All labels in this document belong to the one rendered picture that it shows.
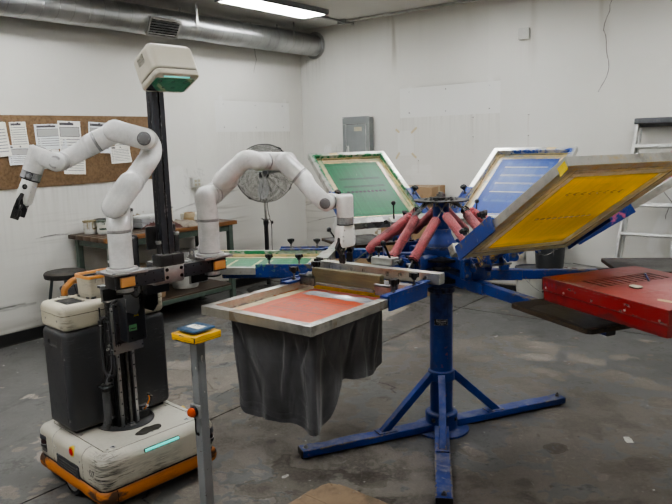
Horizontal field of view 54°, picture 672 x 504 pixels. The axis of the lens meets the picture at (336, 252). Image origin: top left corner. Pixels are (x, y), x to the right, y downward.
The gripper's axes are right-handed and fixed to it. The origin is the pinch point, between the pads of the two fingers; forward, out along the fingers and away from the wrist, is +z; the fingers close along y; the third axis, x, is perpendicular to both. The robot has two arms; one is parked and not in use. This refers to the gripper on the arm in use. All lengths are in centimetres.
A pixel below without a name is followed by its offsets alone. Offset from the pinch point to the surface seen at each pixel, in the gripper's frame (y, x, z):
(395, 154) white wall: -413, -242, -36
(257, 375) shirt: 49, -9, 42
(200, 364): 77, -10, 29
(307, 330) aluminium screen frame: 59, 28, 14
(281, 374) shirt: 49, 4, 38
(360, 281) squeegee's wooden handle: 1.5, 8.8, 9.3
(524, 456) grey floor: -80, 52, 111
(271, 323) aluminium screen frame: 59, 10, 15
